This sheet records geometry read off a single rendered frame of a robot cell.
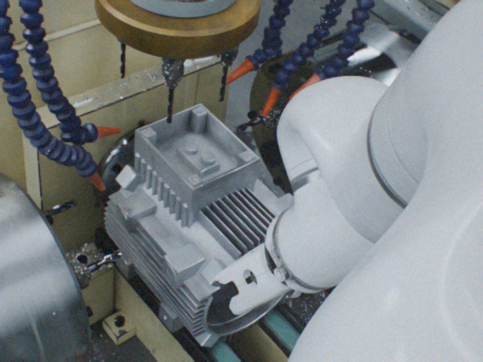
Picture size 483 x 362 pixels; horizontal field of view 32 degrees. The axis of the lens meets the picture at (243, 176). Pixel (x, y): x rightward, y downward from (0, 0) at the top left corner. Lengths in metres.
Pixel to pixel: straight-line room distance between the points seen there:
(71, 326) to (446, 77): 0.63
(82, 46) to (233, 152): 0.26
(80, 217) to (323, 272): 0.51
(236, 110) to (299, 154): 0.90
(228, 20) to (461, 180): 0.61
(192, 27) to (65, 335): 0.35
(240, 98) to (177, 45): 0.78
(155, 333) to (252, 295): 0.38
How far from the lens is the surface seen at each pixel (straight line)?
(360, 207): 0.52
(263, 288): 0.79
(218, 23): 0.86
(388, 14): 1.31
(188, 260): 0.96
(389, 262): 0.25
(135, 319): 1.21
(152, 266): 1.02
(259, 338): 1.15
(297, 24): 1.86
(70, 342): 0.91
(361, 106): 0.60
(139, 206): 1.02
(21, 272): 0.87
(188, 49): 0.85
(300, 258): 0.72
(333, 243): 0.68
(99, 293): 1.19
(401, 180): 0.43
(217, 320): 1.07
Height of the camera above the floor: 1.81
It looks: 44 degrees down
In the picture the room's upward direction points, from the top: 9 degrees clockwise
